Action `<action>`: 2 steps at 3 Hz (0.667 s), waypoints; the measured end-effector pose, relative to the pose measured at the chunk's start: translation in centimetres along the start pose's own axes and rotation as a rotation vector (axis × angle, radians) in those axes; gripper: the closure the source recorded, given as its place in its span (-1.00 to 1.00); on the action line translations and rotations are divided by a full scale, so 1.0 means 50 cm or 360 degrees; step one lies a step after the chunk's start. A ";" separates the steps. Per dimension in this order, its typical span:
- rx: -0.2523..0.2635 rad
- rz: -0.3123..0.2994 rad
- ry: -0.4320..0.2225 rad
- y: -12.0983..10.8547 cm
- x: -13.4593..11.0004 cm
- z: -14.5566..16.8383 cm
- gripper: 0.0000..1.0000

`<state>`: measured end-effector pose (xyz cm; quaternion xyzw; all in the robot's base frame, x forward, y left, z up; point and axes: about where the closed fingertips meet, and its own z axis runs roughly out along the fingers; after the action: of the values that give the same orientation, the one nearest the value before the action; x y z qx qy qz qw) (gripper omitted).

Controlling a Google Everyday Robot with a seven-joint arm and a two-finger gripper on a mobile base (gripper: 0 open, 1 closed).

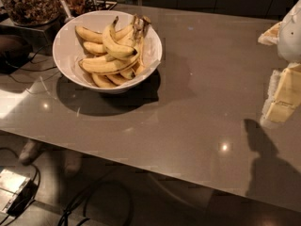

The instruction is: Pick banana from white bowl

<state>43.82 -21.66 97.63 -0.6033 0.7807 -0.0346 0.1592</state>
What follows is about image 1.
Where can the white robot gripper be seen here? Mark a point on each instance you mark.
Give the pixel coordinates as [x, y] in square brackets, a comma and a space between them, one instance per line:
[291, 37]

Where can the long yellow banana in bunch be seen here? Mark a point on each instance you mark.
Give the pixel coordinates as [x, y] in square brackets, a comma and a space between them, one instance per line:
[101, 66]

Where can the tray with dark food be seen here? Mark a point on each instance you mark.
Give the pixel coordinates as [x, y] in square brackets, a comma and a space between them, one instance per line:
[79, 7]

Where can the grey sock foot right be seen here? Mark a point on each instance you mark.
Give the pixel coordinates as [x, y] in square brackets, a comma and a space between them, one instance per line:
[72, 163]

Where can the grey sock foot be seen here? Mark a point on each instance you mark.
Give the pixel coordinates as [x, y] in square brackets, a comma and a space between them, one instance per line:
[30, 152]
[72, 163]

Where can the glass jar of nuts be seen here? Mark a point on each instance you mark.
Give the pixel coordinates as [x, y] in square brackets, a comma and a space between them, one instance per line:
[31, 12]

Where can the grey sock foot left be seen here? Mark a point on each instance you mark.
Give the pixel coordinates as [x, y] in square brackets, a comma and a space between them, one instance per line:
[30, 152]

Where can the silver box on floor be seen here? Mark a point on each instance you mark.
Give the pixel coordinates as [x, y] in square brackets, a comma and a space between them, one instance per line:
[15, 192]

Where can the white spoon handle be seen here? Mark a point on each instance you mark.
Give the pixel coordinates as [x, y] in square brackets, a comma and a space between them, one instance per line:
[68, 16]

